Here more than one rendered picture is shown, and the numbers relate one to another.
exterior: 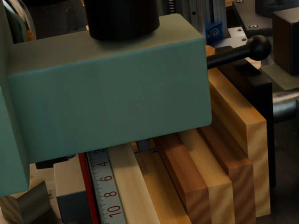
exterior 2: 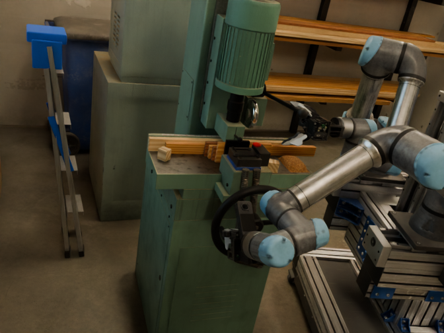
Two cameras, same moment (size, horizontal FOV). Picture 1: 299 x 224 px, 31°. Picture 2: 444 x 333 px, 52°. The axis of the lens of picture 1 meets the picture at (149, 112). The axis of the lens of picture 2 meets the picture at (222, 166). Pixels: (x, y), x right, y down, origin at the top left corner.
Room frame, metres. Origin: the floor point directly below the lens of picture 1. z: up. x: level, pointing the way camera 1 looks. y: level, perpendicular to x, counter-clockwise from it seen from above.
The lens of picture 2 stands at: (-0.02, -1.53, 1.61)
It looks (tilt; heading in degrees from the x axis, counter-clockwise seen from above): 26 degrees down; 76
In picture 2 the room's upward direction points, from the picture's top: 11 degrees clockwise
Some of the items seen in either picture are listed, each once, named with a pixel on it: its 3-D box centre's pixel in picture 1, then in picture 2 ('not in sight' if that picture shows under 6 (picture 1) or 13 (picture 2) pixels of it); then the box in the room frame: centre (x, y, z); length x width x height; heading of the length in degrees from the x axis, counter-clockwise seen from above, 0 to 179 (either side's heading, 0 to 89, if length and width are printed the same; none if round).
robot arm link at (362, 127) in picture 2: not in sight; (359, 129); (0.83, -0.11, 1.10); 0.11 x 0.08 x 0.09; 8
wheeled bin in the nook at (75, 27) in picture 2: not in sight; (91, 87); (-0.26, 1.91, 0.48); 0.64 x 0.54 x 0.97; 13
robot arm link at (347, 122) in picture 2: not in sight; (341, 128); (0.75, -0.12, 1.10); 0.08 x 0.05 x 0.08; 98
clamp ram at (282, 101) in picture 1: (278, 106); (238, 155); (0.40, -0.11, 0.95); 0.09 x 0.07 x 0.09; 8
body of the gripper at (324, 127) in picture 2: not in sight; (323, 127); (0.67, -0.14, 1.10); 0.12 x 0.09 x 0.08; 8
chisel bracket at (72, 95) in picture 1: (108, 92); (229, 129); (0.38, 0.03, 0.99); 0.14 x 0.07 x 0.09; 98
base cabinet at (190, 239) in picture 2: not in sight; (197, 248); (0.36, 0.13, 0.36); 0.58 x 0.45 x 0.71; 98
